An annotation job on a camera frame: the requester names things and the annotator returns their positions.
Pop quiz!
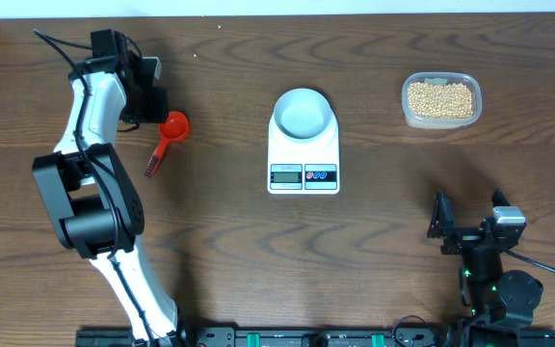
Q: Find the grey round bowl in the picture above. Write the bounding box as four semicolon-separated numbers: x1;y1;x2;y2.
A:
273;88;334;140

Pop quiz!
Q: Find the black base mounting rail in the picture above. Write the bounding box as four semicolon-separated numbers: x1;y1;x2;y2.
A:
74;325;555;347

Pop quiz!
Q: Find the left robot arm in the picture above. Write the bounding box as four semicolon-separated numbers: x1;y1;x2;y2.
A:
32;29;188;346

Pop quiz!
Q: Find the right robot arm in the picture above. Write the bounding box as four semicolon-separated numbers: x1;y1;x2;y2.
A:
427;190;543;346

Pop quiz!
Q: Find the red plastic measuring scoop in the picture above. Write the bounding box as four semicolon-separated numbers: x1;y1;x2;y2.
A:
145;111;191;177

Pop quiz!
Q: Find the clear plastic container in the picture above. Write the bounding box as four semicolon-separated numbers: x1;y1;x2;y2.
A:
402;71;483;130

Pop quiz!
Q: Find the white digital kitchen scale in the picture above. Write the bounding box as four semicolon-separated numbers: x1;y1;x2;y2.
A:
267;115;341;195

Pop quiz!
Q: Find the soybeans pile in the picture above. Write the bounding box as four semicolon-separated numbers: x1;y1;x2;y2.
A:
407;82;473;119

